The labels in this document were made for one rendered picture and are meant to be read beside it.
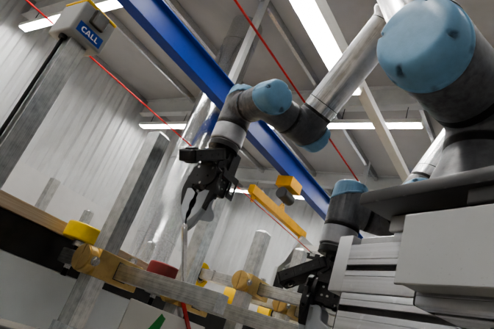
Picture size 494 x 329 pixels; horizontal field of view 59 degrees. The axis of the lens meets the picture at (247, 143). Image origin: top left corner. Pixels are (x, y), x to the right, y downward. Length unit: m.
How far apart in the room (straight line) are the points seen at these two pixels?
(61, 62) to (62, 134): 8.38
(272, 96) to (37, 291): 0.65
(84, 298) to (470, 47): 0.73
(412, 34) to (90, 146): 9.04
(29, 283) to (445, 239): 0.86
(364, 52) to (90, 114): 8.69
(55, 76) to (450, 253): 0.64
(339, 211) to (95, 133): 8.75
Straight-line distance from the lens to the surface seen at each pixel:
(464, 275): 0.40
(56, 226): 1.05
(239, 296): 1.26
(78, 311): 0.88
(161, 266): 1.15
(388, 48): 0.62
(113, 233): 0.88
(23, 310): 1.08
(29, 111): 0.77
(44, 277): 1.08
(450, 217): 0.43
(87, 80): 9.50
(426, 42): 0.59
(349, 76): 0.99
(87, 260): 0.85
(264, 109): 0.92
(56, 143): 9.11
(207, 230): 1.07
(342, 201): 0.95
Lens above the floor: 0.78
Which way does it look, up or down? 24 degrees up
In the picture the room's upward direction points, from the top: 21 degrees clockwise
